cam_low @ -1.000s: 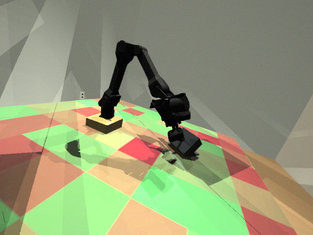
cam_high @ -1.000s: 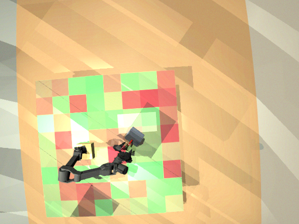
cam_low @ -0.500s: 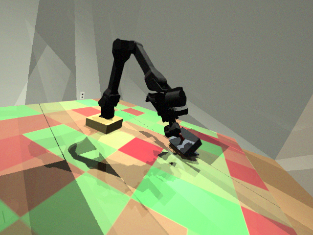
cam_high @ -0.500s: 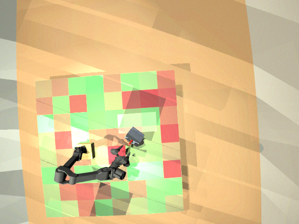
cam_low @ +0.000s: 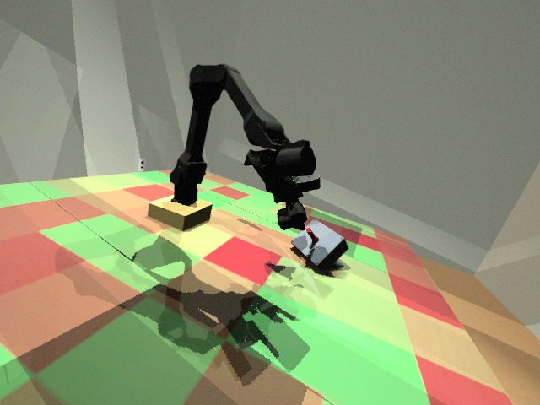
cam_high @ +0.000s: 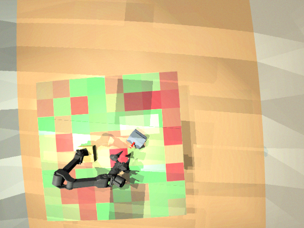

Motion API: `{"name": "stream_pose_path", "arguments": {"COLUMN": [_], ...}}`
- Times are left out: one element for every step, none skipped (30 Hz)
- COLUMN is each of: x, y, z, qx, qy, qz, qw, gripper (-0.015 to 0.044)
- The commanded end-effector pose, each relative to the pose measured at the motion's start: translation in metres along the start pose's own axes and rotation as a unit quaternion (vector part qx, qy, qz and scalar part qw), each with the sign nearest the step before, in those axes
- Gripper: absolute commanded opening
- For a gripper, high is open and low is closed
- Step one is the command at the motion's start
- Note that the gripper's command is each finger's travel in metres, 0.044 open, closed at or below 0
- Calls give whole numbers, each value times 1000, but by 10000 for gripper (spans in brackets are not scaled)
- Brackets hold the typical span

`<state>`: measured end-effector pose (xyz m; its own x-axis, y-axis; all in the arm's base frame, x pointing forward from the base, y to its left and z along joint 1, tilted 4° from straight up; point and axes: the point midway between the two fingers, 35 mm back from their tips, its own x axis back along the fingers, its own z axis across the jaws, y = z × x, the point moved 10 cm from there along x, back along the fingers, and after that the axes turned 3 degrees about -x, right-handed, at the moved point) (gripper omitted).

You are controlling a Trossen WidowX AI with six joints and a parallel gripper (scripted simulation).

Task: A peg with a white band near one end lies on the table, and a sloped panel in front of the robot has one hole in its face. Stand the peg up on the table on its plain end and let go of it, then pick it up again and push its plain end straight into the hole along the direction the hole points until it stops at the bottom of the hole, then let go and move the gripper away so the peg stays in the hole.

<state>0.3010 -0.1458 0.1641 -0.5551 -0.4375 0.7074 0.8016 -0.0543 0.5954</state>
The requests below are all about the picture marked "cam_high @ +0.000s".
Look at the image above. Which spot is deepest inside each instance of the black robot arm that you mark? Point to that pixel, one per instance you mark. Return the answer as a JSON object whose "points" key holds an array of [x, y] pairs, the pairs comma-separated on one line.
{"points": [[101, 181]]}

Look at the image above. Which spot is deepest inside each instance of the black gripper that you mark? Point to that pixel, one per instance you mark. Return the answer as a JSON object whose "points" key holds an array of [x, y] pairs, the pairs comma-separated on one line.
{"points": [[114, 157]]}

